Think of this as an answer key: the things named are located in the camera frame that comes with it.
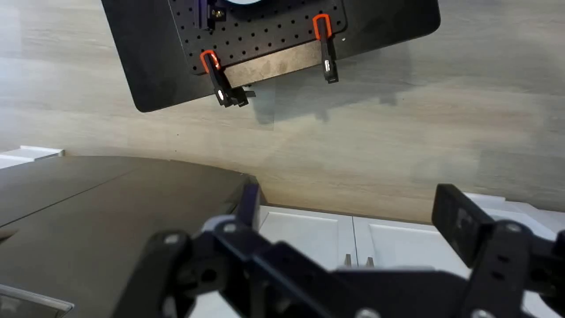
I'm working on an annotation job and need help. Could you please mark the orange black clamp right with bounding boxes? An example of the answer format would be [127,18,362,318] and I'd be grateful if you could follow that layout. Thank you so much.
[312,13,339,83]

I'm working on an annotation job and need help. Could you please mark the white lower cabinet doors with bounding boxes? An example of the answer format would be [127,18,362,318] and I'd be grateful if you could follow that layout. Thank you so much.
[190,203,563,318]

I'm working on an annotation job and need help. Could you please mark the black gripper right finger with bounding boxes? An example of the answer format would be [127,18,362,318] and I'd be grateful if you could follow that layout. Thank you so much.
[431,184,565,318]

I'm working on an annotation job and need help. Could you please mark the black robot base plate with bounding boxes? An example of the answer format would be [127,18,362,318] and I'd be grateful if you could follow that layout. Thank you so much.
[100,0,441,113]

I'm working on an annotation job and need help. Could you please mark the orange black clamp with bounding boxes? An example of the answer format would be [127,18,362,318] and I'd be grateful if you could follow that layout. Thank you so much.
[199,50,247,108]
[312,13,339,83]

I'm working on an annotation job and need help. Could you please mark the orange black clamp left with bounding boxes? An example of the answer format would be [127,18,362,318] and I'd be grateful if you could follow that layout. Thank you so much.
[199,50,247,108]

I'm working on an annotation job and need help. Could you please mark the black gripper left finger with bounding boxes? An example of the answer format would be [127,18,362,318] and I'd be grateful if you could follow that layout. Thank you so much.
[115,177,332,318]

